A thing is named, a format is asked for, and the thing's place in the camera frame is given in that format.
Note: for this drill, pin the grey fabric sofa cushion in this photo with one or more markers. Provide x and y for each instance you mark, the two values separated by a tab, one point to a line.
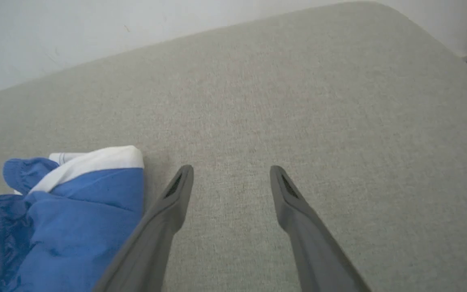
298	101

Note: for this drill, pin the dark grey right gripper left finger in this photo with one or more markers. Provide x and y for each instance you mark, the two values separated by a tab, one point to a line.
152	247

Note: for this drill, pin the blue garment with white waistband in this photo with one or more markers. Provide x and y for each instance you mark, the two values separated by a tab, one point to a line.
79	219

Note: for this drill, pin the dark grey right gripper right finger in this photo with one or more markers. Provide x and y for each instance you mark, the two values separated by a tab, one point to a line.
314	247

